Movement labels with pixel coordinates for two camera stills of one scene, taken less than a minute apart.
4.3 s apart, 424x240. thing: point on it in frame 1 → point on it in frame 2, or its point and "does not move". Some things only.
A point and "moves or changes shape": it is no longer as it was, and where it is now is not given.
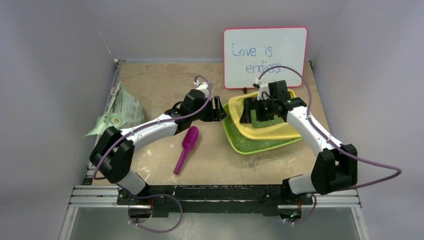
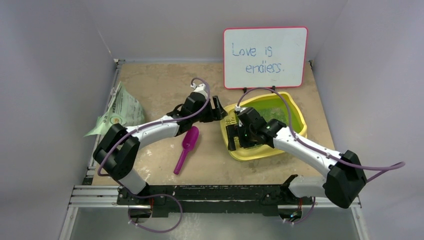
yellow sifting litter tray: x=285 y=131 moves or changes shape
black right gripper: x=255 y=112 → x=234 y=133
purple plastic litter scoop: x=189 y=140 does not move
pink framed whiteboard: x=248 y=52 does not move
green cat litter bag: x=125 y=111 does not move
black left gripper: x=216 y=114 does not move
